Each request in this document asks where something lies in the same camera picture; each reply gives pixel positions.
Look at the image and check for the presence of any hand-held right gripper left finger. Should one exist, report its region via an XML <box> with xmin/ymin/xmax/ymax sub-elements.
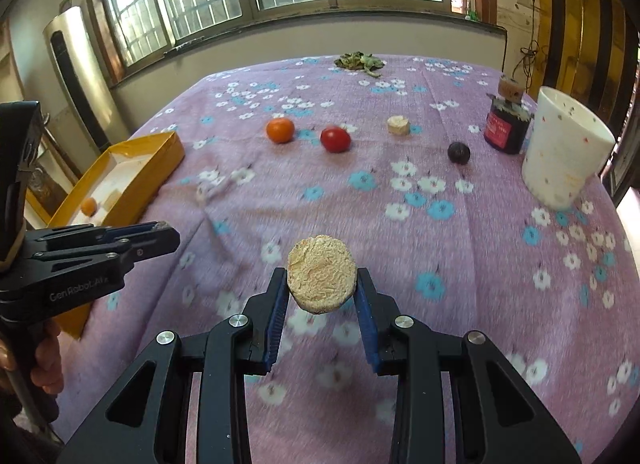
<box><xmin>60</xmin><ymin>267</ymin><xmax>290</xmax><ymax>464</ymax></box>

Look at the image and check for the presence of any green leafy vegetable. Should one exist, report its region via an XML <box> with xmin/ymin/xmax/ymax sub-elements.
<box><xmin>333</xmin><ymin>51</ymin><xmax>387</xmax><ymax>78</ymax></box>

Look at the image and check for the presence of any white dotted cup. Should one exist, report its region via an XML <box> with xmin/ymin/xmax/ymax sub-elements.
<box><xmin>521</xmin><ymin>86</ymin><xmax>617</xmax><ymax>211</ymax></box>

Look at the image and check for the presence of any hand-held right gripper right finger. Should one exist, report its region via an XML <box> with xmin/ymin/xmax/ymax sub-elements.
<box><xmin>354</xmin><ymin>267</ymin><xmax>583</xmax><ymax>464</ymax></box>

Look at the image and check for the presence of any black hanging cable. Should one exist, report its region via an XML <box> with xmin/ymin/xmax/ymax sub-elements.
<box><xmin>520</xmin><ymin>0</ymin><xmax>547</xmax><ymax>90</ymax></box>

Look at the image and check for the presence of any yellow cardboard box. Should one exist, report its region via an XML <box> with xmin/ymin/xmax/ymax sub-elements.
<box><xmin>47</xmin><ymin>131</ymin><xmax>185</xmax><ymax>340</ymax></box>

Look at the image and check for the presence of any purple floral tablecloth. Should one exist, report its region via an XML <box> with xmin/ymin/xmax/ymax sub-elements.
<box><xmin>55</xmin><ymin>54</ymin><xmax>640</xmax><ymax>464</ymax></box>

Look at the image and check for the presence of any red-labelled dark bottle with cork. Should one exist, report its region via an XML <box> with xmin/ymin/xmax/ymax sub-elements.
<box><xmin>483</xmin><ymin>74</ymin><xmax>531</xmax><ymax>155</ymax></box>

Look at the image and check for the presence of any white standing air conditioner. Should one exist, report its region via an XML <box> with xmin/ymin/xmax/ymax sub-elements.
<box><xmin>42</xmin><ymin>5</ymin><xmax>132</xmax><ymax>155</ymax></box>

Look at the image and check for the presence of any person's left hand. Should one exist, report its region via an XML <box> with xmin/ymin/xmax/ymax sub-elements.
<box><xmin>0</xmin><ymin>319</ymin><xmax>64</xmax><ymax>397</ymax></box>

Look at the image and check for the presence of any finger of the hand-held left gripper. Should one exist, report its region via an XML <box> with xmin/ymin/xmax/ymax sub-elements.
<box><xmin>27</xmin><ymin>221</ymin><xmax>171</xmax><ymax>245</ymax></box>
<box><xmin>34</xmin><ymin>227</ymin><xmax>182</xmax><ymax>271</ymax></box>

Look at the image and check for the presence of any round beige puffed cake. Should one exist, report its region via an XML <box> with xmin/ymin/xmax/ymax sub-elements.
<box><xmin>287</xmin><ymin>235</ymin><xmax>358</xmax><ymax>315</ymax></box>

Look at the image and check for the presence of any red tomato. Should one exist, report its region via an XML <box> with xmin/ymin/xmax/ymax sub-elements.
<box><xmin>320</xmin><ymin>126</ymin><xmax>351</xmax><ymax>153</ymax></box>

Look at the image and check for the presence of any yellow and black door panel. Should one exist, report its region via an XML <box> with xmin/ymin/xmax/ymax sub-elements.
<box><xmin>525</xmin><ymin>0</ymin><xmax>632</xmax><ymax>110</ymax></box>

